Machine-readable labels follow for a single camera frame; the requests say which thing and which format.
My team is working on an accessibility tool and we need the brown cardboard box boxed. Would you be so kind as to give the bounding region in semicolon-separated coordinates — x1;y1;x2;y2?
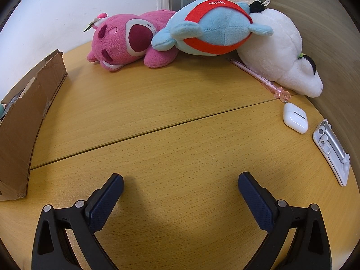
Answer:
0;49;68;201

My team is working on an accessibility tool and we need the pink transparent pen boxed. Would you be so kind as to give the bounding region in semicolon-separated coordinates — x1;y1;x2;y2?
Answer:
229;58;291;102

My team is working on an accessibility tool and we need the white plush animal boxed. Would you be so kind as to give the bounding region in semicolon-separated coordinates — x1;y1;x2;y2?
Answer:
236;0;324;98

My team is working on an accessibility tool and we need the white earbuds case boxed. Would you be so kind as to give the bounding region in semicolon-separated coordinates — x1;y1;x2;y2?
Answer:
283;103;309;134

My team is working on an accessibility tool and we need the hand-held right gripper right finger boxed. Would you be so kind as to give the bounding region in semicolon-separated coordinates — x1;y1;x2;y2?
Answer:
238;171;330;270

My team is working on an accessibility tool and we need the pink plush bear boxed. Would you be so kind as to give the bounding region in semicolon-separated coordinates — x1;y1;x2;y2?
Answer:
83;9;178;72

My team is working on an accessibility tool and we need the wooden desktop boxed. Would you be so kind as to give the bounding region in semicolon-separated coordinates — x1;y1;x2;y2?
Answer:
0;41;352;270

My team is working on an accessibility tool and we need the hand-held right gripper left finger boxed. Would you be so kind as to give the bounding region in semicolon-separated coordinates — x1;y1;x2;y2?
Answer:
32;173;124;270

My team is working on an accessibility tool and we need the blue plush with red band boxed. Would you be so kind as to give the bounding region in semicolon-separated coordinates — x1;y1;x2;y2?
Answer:
151;0;274;56

